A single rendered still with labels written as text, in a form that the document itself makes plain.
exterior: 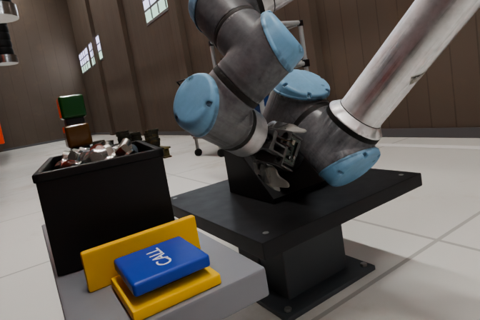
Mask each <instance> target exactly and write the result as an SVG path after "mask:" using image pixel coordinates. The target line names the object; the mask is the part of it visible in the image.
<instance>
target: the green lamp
mask: <svg viewBox="0 0 480 320"><path fill-rule="evenodd" d="M56 104H57V107H58V110H59V116H60V119H61V120H66V119H75V118H79V117H85V116H86V107H85V103H84V98H83V95H82V94H72V95H66V96H59V97H58V98H57V99H56Z"/></svg>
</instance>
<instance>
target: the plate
mask: <svg viewBox="0 0 480 320"><path fill-rule="evenodd" d="M220 283H221V277H220V274H219V273H218V272H216V271H215V270H213V269H212V268H211V267H210V266H208V267H206V268H204V269H202V270H199V271H197V272H194V273H192V274H191V275H189V276H186V277H184V278H182V279H179V280H178V281H175V282H173V283H170V284H168V285H166V286H163V287H161V288H159V289H157V290H154V291H152V292H148V293H146V294H143V295H141V296H138V297H135V296H134V295H133V294H132V292H131V291H130V290H129V288H128V286H127V285H126V284H125V283H124V281H123V280H122V278H121V277H120V276H119V275H118V276H115V277H113V278H112V279H111V284H112V286H113V288H114V290H115V292H116V293H117V295H118V297H119V298H120V300H121V302H122V303H123V305H124V306H125V308H126V310H127V311H128V313H129V315H130V316H131V318H132V319H133V320H143V319H146V318H148V317H150V316H152V315H154V314H157V313H159V312H160V311H163V310H164V309H167V308H169V307H171V306H173V305H176V304H178V303H180V302H182V301H184V300H187V299H189V298H191V297H193V296H195V295H197V294H200V293H201V292H203V291H206V290H208V289H210V288H212V287H214V286H217V285H219V284H220Z"/></svg>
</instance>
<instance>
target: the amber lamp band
mask: <svg viewBox="0 0 480 320"><path fill-rule="evenodd" d="M62 129H63V133H64V139H65V142H66V147H68V148H70V149H74V148H78V147H82V146H88V145H92V144H93V140H92V137H91V130H90V127H89V124H88V123H86V122H85V123H80V124H72V125H68V126H63V128H62Z"/></svg>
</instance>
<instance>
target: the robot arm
mask: <svg viewBox="0 0 480 320"><path fill-rule="evenodd" d="M292 1H293V0H189V5H188V7H189V15H190V17H191V19H192V21H193V22H194V23H195V25H196V27H197V29H198V30H199V31H200V32H202V33H203V34H204V35H205V36H206V37H207V38H208V39H209V41H210V42H211V43H212V44H213V45H214V46H215V47H216V48H217V49H218V50H219V52H220V53H221V54H222V56H223V59H222V60H221V61H220V62H219V63H218V64H217V65H216V66H215V67H214V69H212V71H211V72H210V73H209V74H205V73H197V74H193V75H191V76H190V77H188V78H187V79H185V80H184V82H183V83H182V84H181V86H180V87H179V89H178V90H177V93H176V96H175V98H174V106H173V110H174V118H175V119H176V122H177V124H178V125H179V126H180V127H181V128H182V129H184V130H186V131H187V132H189V133H190V134H191V135H192V136H195V137H199V138H201V139H204V140H206V141H208V142H210V143H212V144H214V145H217V146H219V147H221V148H222V149H223V150H225V151H228V152H230V153H232V154H234V155H237V156H240V157H245V156H251V160H252V162H253V164H254V171H255V173H256V175H257V176H258V177H259V178H260V179H261V180H262V181H263V182H264V183H265V184H266V185H267V186H269V187H270V188H272V189H273V190H276V191H280V190H281V189H280V187H282V188H289V183H288V181H286V180H285V179H283V178H281V177H280V176H279V173H278V171H280V172H285V171H292V172H293V170H294V169H296V168H298V167H299V166H300V165H301V163H302V161H303V159H304V158H305V159H306V160H307V161H308V162H309V163H310V165H311V166H312V167H313V168H314V169H315V171H316V172H317V173H318V174H319V176H320V177H322V178H323V179H324V180H325V181H326V182H327V183H328V184H329V185H331V186H343V185H346V184H348V183H350V182H352V181H354V180H356V179H357V178H359V177H360V176H362V175H363V174H365V173H366V172H367V171H368V170H369V169H370V168H371V167H372V166H373V165H374V164H375V163H376V162H377V161H378V160H379V157H380V156H381V152H380V151H379V149H378V148H377V147H375V145H376V144H377V143H378V141H379V140H380V139H381V138H382V132H381V125H382V124H383V123H384V121H385V120H386V119H387V118H388V117H389V115H390V114H391V113H392V111H393V110H394V109H395V108H396V107H397V106H398V105H399V103H400V102H401V101H402V100H403V98H404V97H405V96H406V95H407V94H408V93H409V92H410V91H411V89H412V88H413V87H414V85H415V84H416V83H417V82H418V80H419V79H420V78H421V77H422V76H423V75H424V74H425V73H426V71H427V70H428V69H429V67H430V66H431V65H432V64H433V63H434V62H435V61H436V59H437V58H438V57H439V56H440V54H441V53H442V52H443V51H444V49H445V48H446V47H447V46H448V45H449V44H450V43H451V41H452V40H453V39H454V38H455V36H456V35H457V34H458V33H459V32H460V31H461V30H462V28H463V27H464V26H465V25H466V23H467V22H468V21H469V19H470V18H471V17H472V16H473V15H474V14H475V13H476V12H477V10H478V9H479V8H480V0H415V1H414V2H413V4H412V5H411V6H410V7H409V9H408V10H407V12H406V13H405V14H404V16H403V17H402V18H401V20H400V22H399V23H398V24H397V25H396V27H395V28H394V30H393V31H392V32H391V33H390V35H389V36H388V38H387V39H386V41H385V42H384V43H383V44H382V46H381V47H380V49H379V50H378V51H377V53H376V54H375V55H374V57H373V58H372V60H371V61H370V62H369V64H368V65H367V66H366V68H365V69H364V70H363V72H362V73H361V75H360V76H359V77H358V79H357V80H356V81H355V83H354V84H353V86H352V87H351V88H350V89H349V91H348V92H347V94H346V95H345V97H344V98H343V99H339V100H334V101H331V102H330V103H329V102H328V101H327V97H328V96H329V94H330V86H329V84H328V83H327V82H326V81H325V80H324V79H322V78H321V77H320V76H318V75H316V74H314V73H312V72H310V71H304V70H299V69H294V67H295V66H296V65H297V64H298V63H299V62H300V61H301V60H302V58H303V57H304V49H303V47H302V46H301V44H300V43H299V42H298V41H297V40H296V39H295V37H294V36H293V35H292V34H291V32H290V31H289V30H288V29H287V28H286V27H285V26H284V25H283V24H282V22H281V21H280V20H279V19H278V18H277V17H276V16H275V15H274V14H273V13H274V12H275V11H277V10H279V9H280V8H282V7H283V6H286V5H287V4H289V3H290V2H292ZM270 92H271V93H270ZM269 93H270V95H269V98H268V101H267V103H266V106H265V109H264V112H263V114H260V113H259V112H258V111H257V110H255V108H256V107H257V106H258V104H260V103H261V101H262V100H263V99H264V98H265V97H266V96H267V95H268V94H269Z"/></svg>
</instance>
